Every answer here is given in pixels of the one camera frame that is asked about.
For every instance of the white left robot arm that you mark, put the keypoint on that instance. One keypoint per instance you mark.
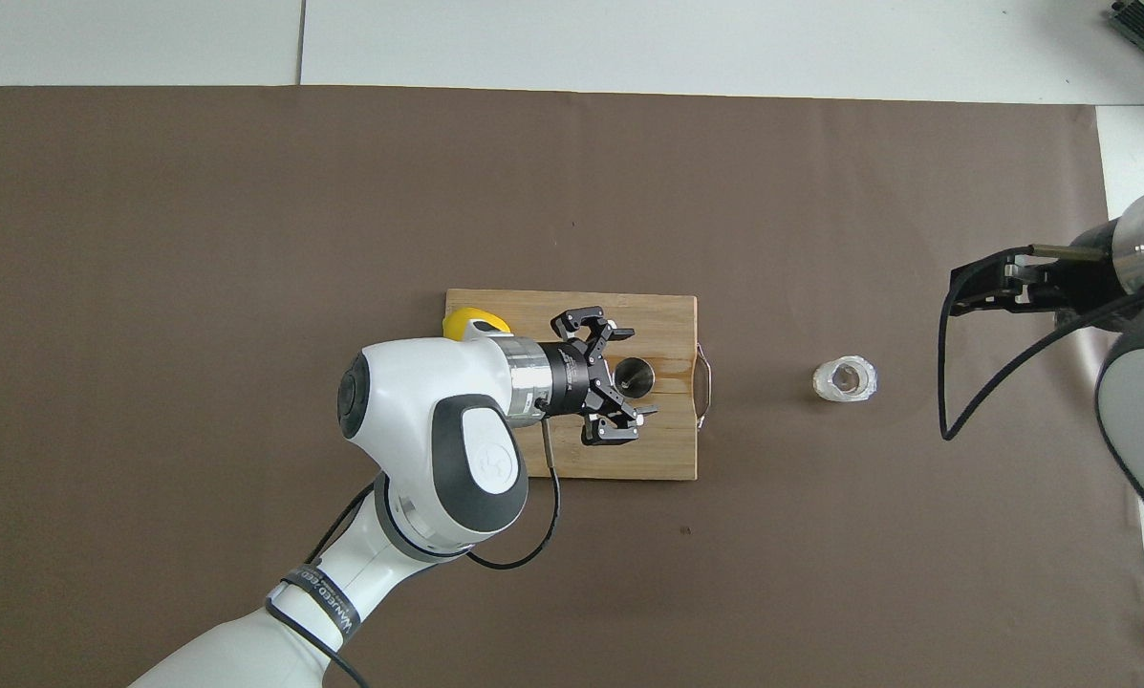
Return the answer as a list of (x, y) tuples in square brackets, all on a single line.
[(419, 430)]

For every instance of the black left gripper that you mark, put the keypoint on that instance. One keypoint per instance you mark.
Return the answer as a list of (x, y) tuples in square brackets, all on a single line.
[(572, 380)]

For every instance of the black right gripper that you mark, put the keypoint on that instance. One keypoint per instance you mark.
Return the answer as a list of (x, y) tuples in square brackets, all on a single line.
[(1083, 277)]

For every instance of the yellow lemon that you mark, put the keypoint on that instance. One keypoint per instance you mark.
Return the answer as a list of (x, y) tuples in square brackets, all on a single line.
[(462, 323)]

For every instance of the wooden cutting board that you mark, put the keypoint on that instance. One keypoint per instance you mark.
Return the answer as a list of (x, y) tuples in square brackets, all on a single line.
[(667, 440)]

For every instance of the steel double jigger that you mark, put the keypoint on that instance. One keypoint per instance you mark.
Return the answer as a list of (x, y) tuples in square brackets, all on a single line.
[(636, 377)]

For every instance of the brown paper table mat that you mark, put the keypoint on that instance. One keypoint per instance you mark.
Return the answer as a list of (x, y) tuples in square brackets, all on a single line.
[(247, 287)]

